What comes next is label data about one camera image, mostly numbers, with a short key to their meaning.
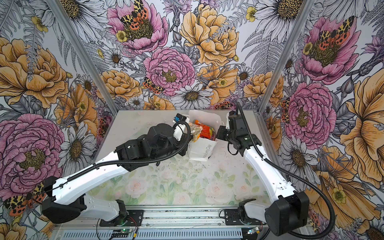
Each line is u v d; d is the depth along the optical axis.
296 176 0.41
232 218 0.74
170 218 0.76
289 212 0.39
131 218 0.73
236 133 0.59
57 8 0.71
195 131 0.61
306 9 0.72
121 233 0.72
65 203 0.40
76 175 0.40
